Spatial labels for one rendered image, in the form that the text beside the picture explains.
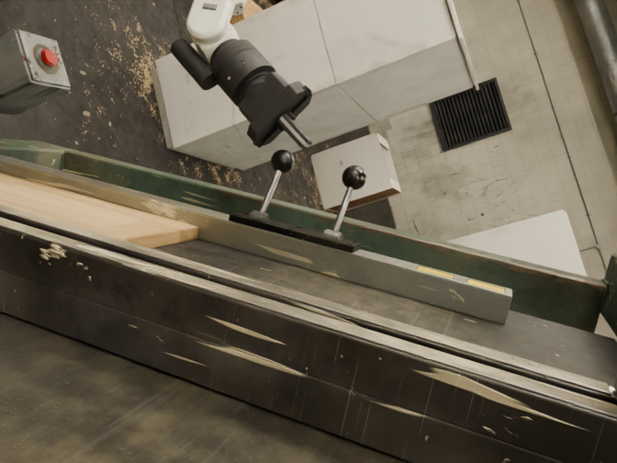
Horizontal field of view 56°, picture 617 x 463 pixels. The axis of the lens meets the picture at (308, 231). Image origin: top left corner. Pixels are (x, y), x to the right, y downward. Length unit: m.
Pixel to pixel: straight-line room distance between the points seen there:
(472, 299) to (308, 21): 2.62
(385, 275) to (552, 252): 3.51
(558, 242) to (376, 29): 2.01
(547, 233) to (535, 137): 4.67
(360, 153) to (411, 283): 5.01
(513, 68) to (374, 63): 6.16
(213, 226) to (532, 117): 8.18
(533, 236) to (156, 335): 3.95
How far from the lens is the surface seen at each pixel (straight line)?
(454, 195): 8.81
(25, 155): 1.30
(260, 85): 0.95
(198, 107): 3.44
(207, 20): 1.01
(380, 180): 5.69
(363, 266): 0.82
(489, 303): 0.80
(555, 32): 9.28
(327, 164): 5.88
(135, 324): 0.45
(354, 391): 0.39
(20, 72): 1.38
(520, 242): 4.29
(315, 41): 3.22
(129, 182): 1.27
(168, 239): 0.84
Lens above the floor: 1.76
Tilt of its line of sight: 20 degrees down
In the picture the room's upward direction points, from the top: 73 degrees clockwise
